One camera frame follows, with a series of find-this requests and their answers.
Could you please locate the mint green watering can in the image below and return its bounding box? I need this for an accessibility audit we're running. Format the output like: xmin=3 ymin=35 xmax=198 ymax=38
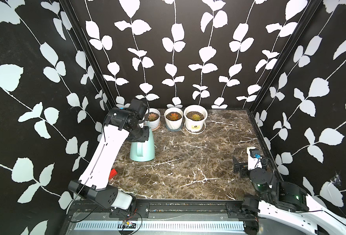
xmin=130 ymin=121 xmax=155 ymax=162

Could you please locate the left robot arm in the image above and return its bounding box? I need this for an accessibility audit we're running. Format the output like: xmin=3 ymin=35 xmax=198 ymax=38
xmin=68 ymin=104 xmax=149 ymax=210

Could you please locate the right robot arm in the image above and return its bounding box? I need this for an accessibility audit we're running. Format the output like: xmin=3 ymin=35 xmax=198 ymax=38
xmin=233 ymin=156 xmax=346 ymax=235

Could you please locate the pink-green succulent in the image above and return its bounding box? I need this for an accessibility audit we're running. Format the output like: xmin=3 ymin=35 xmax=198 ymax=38
xmin=147 ymin=112 xmax=159 ymax=122

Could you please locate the red-orange succulent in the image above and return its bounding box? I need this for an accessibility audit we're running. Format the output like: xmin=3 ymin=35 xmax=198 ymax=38
xmin=167 ymin=112 xmax=182 ymax=121

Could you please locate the yellow-green succulent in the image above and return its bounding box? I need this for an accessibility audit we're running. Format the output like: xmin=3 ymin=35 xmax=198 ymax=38
xmin=190 ymin=113 xmax=203 ymax=121

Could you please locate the peach saucer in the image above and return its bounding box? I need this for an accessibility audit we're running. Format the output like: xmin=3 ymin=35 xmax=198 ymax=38
xmin=152 ymin=122 xmax=161 ymax=131

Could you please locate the white ribbed round pot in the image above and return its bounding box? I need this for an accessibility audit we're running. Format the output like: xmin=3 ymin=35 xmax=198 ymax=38
xmin=144 ymin=108 xmax=160 ymax=130

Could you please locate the blue-grey saucer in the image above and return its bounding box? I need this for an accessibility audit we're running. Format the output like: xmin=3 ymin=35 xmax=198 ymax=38
xmin=165 ymin=125 xmax=183 ymax=132

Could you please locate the cream faceted pot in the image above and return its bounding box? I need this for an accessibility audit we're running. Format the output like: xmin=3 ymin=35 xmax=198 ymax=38
xmin=164 ymin=107 xmax=183 ymax=131

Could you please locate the small red object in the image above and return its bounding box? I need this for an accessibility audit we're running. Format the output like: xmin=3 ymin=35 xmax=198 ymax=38
xmin=109 ymin=169 xmax=118 ymax=180

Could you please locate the white perforated strip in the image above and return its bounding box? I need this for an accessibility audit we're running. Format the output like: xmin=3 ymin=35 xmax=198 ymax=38
xmin=74 ymin=220 xmax=245 ymax=233

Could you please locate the large white labelled pot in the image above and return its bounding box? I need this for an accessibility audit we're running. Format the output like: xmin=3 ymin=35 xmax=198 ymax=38
xmin=184 ymin=105 xmax=208 ymax=134

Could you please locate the white saucer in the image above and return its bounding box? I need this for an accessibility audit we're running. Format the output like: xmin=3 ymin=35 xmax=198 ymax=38
xmin=184 ymin=123 xmax=206 ymax=135

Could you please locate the small circuit board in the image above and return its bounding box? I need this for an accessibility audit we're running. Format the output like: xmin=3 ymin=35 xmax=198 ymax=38
xmin=118 ymin=221 xmax=137 ymax=230

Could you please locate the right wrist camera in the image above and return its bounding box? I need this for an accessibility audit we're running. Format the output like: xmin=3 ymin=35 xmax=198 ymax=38
xmin=246 ymin=147 xmax=263 ymax=170

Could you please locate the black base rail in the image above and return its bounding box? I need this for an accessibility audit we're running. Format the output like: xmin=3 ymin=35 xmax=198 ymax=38
xmin=69 ymin=199 xmax=262 ymax=219

